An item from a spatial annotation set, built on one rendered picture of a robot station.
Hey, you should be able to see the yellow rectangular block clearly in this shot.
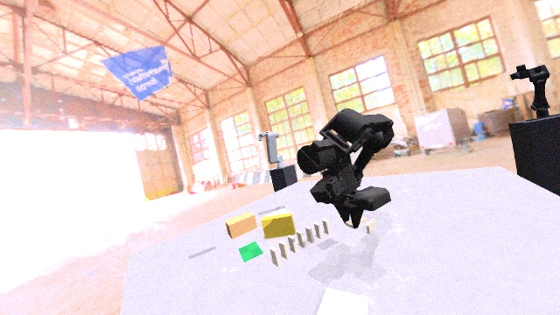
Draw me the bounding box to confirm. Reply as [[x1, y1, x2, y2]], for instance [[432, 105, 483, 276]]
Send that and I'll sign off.
[[261, 213, 296, 239]]

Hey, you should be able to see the green flat square tile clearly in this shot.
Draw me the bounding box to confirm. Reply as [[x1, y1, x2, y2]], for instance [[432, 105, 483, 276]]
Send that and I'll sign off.
[[239, 241, 263, 262]]

